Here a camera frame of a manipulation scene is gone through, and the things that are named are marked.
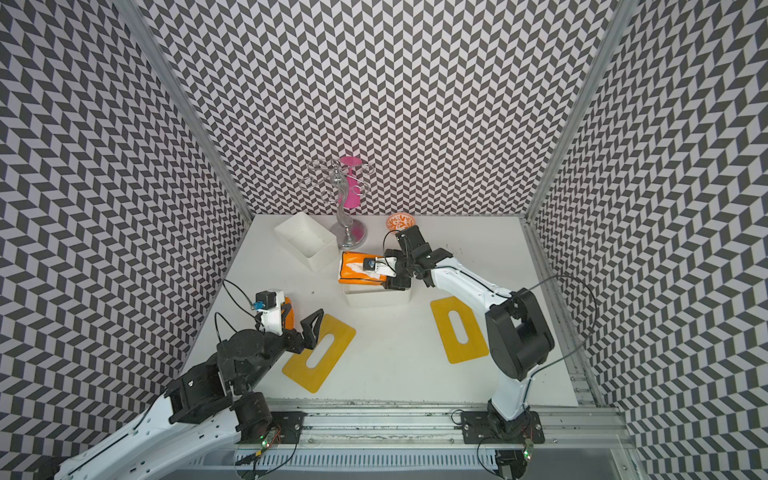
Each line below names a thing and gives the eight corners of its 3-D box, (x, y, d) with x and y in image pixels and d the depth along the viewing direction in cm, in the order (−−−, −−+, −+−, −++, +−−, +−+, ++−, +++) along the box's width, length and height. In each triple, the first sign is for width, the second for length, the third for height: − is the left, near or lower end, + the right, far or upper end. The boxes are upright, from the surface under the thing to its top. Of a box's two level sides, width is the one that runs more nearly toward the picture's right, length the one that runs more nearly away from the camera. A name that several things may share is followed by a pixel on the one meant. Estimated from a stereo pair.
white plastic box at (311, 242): (280, 241, 114) (272, 224, 106) (310, 223, 120) (304, 206, 113) (317, 280, 103) (311, 263, 95) (348, 258, 109) (344, 241, 101)
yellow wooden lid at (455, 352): (448, 364, 86) (449, 361, 84) (429, 303, 98) (430, 300, 96) (487, 355, 87) (489, 352, 85) (464, 297, 100) (465, 293, 98)
